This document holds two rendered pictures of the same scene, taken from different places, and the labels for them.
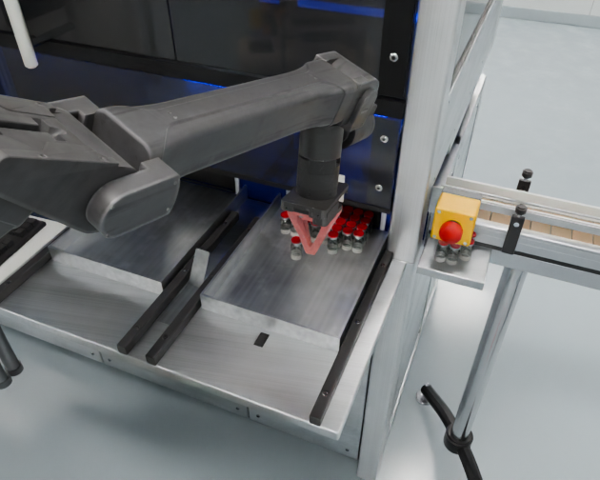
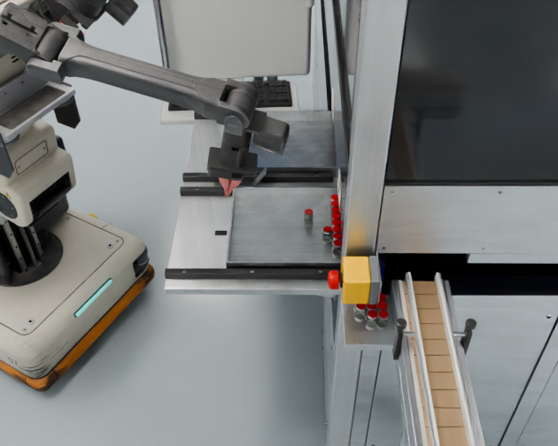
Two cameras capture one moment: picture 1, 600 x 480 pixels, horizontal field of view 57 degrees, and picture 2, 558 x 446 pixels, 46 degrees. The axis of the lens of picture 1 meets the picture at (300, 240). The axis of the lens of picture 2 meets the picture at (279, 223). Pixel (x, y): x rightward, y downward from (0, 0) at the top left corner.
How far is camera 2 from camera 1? 118 cm
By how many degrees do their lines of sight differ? 50
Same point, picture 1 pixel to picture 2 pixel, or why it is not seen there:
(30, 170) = (1, 38)
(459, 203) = (356, 268)
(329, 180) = (225, 154)
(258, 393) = (178, 245)
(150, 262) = (261, 158)
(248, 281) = (268, 209)
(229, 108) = (116, 65)
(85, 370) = not seen: hidden behind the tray
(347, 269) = (311, 255)
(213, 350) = (202, 215)
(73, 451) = not seen: hidden behind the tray
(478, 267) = (364, 338)
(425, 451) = not seen: outside the picture
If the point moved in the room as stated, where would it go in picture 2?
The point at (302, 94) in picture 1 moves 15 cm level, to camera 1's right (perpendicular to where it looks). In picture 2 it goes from (168, 86) to (191, 130)
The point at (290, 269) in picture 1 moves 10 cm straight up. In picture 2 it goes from (293, 225) to (293, 195)
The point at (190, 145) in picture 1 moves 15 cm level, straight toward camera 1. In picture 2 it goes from (86, 68) to (6, 94)
